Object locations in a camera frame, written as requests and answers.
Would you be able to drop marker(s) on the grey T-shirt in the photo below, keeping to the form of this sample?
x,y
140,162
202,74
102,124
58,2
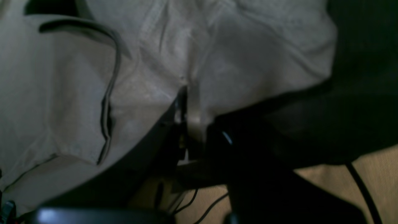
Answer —
x,y
82,81

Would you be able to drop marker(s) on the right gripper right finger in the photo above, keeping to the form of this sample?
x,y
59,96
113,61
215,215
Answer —
x,y
262,190

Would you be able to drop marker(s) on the black table cloth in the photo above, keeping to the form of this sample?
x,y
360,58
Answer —
x,y
351,114

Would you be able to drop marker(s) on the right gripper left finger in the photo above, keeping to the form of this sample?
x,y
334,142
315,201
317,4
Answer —
x,y
159,149

